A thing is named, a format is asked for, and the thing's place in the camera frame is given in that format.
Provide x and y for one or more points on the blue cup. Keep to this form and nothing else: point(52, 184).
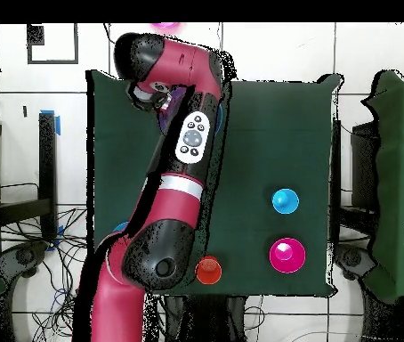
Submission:
point(285, 201)

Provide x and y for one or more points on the small blue bowl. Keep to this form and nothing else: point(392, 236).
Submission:
point(121, 227)

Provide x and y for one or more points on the small pinkish red bowl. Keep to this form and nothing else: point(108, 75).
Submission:
point(287, 255)

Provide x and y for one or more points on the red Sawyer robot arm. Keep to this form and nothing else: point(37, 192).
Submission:
point(177, 206)

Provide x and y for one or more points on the black equipment base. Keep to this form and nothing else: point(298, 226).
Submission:
point(24, 256)
point(351, 258)

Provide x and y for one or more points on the purple bowl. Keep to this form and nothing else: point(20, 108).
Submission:
point(175, 103)

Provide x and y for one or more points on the orange cup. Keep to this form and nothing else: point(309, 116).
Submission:
point(210, 271)

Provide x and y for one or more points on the black metal stand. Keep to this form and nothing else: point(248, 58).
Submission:
point(362, 149)
point(47, 160)

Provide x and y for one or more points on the large pink bowl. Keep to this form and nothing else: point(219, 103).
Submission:
point(165, 25)

